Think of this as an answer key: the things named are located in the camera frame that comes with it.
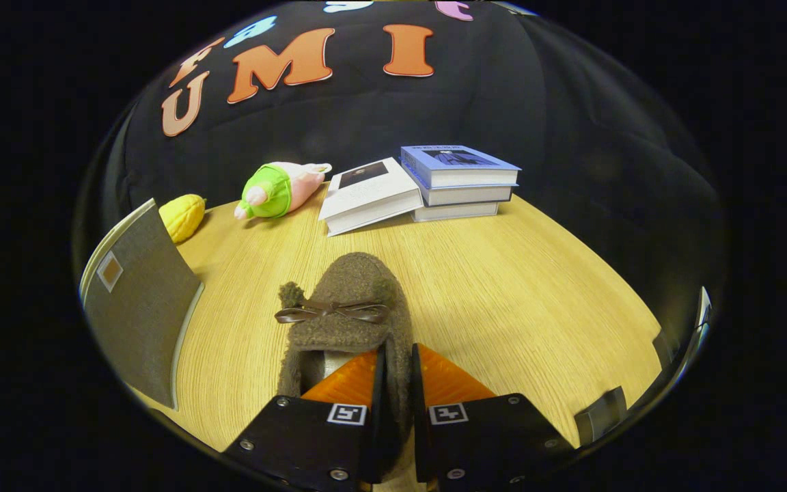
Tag yellow plush toy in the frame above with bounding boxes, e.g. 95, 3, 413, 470
159, 194, 208, 244

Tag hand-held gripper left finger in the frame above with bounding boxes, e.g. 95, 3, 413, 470
223, 345, 387, 492

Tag thin pale book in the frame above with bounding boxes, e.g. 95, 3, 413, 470
411, 202, 501, 223

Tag white book with dark photo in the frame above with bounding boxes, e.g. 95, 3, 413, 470
318, 157, 426, 237

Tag blue book with portrait cover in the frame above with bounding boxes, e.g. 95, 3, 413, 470
400, 145, 522, 190

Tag black backdrop cloth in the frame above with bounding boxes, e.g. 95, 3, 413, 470
72, 0, 729, 342

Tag green and pink plush toy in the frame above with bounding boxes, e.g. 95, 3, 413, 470
234, 161, 333, 220

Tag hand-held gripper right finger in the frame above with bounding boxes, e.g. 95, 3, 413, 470
411, 342, 576, 492

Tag beige fabric storage box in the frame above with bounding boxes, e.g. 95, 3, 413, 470
79, 198, 205, 411

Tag brown fuzzy shoe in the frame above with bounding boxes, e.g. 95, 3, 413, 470
274, 251, 416, 483

